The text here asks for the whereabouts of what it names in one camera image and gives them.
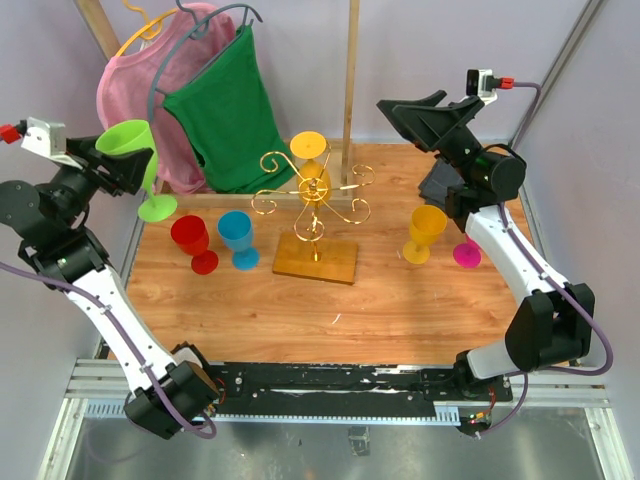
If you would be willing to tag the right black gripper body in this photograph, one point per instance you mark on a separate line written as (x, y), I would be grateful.
(460, 151)

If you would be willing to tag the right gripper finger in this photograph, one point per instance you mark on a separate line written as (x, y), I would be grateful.
(387, 106)
(416, 123)

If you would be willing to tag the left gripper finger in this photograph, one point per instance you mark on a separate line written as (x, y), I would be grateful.
(133, 166)
(83, 150)

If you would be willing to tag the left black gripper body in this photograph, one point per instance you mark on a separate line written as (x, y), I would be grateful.
(104, 180)

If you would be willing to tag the green wine glass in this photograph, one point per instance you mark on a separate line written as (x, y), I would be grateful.
(132, 143)

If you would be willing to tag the pink wine glass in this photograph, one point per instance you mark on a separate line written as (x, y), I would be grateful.
(467, 254)

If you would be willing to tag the red wine glass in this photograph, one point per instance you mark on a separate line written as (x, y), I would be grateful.
(191, 235)

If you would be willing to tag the blue wine glass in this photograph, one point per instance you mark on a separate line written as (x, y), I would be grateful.
(236, 231)

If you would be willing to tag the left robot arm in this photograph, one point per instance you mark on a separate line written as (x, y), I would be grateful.
(171, 391)

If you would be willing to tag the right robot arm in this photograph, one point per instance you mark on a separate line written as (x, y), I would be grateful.
(552, 324)

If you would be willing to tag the orange yellow wine glass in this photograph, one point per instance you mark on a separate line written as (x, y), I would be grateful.
(313, 178)

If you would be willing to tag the amber rack base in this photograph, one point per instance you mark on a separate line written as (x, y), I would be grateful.
(329, 260)

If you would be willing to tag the grey folded cloth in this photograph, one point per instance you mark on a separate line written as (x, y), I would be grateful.
(433, 188)

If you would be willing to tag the pink shirt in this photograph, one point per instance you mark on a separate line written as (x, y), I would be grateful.
(126, 83)

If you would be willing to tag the green shirt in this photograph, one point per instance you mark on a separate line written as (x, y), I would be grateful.
(228, 119)

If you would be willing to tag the yellow clothes hanger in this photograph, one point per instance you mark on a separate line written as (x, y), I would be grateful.
(151, 27)

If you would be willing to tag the aluminium corner profile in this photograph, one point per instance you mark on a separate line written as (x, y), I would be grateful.
(573, 41)

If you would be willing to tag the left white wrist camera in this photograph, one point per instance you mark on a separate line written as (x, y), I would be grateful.
(47, 139)

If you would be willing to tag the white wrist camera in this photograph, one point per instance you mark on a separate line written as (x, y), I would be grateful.
(483, 84)
(47, 139)

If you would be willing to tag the wooden frame post centre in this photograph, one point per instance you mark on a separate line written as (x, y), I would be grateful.
(351, 59)

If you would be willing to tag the wooden frame post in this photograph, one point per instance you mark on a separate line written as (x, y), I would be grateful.
(351, 59)
(99, 25)

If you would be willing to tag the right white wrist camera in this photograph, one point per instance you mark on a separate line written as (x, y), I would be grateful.
(483, 84)

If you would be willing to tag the wooden frame post left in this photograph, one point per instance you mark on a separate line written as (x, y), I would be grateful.
(99, 25)

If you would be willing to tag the gold wire glass rack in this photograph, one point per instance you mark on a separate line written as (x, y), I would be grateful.
(308, 227)

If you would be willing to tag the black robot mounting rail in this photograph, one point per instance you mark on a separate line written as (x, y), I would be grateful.
(353, 394)

